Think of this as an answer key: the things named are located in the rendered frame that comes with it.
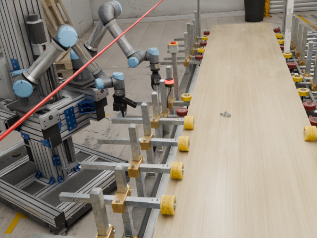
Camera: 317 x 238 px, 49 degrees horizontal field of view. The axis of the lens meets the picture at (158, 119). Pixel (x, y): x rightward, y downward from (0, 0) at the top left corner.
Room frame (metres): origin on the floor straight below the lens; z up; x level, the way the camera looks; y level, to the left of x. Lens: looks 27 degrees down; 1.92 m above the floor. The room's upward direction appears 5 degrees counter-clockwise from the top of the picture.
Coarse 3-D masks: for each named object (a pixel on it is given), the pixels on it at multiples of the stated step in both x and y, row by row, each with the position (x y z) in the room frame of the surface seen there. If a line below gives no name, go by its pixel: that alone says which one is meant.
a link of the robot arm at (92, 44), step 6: (114, 0) 2.65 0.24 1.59; (114, 6) 2.56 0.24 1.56; (120, 6) 2.63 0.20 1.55; (120, 12) 2.63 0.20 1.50; (102, 24) 2.61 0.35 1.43; (96, 30) 2.63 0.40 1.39; (102, 30) 2.62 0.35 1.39; (90, 36) 2.68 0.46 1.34; (96, 36) 2.64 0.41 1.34; (102, 36) 2.65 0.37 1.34; (84, 42) 2.70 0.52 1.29; (90, 42) 2.66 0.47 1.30; (96, 42) 2.65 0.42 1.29; (90, 48) 2.65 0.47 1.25; (96, 48) 2.68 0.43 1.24; (90, 54) 2.65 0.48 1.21; (96, 54) 2.74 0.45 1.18
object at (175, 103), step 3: (138, 102) 2.45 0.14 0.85; (141, 102) 2.45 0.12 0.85; (150, 102) 2.43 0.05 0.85; (174, 102) 2.39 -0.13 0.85; (177, 102) 2.38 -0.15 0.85; (180, 102) 2.38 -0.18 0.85; (183, 102) 2.37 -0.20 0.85; (186, 102) 2.36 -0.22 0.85; (189, 102) 2.36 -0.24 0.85; (138, 105) 2.45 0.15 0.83; (150, 105) 2.43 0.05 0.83; (174, 105) 2.39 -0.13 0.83; (177, 105) 2.38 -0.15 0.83; (180, 105) 2.38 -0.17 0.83; (183, 105) 2.37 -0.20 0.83; (186, 105) 2.36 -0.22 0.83; (189, 105) 2.36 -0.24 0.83
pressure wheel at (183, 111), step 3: (180, 108) 2.16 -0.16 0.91; (183, 108) 2.16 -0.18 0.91; (186, 108) 2.15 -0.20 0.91; (177, 111) 2.12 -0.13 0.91; (180, 111) 2.11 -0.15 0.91; (183, 111) 2.10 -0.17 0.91; (186, 111) 2.11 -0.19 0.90; (177, 114) 2.12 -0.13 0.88; (180, 114) 2.10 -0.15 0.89; (183, 114) 2.10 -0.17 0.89; (186, 114) 2.11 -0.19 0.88
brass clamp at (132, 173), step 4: (132, 160) 1.47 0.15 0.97; (140, 160) 1.46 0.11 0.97; (144, 160) 1.50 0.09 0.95; (132, 164) 1.43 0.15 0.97; (136, 164) 1.43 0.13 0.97; (140, 164) 1.44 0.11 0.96; (128, 168) 1.40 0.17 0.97; (136, 168) 1.39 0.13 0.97; (128, 172) 1.39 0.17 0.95; (132, 172) 1.39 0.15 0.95; (136, 172) 1.39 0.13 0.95; (140, 172) 1.42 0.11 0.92; (132, 176) 1.39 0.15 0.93; (136, 176) 1.39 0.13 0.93
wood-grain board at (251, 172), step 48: (240, 48) 3.48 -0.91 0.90; (192, 96) 2.36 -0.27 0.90; (240, 96) 2.28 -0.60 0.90; (288, 96) 2.20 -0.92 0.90; (192, 144) 1.68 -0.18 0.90; (240, 144) 1.63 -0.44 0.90; (288, 144) 1.59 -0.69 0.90; (192, 192) 1.26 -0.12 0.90; (240, 192) 1.23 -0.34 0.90; (288, 192) 1.20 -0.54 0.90
